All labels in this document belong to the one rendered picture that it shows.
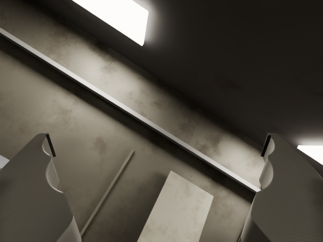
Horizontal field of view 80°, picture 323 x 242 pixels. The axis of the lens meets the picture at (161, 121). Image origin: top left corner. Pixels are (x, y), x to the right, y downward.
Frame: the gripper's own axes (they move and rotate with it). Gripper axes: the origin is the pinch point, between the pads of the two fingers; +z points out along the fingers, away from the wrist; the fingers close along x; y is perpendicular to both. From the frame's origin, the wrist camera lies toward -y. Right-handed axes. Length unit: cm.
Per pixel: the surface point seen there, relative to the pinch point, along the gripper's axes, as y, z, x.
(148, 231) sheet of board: 261, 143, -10
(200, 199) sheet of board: 255, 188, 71
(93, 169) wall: 213, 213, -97
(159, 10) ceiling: -3, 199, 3
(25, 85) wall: 101, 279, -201
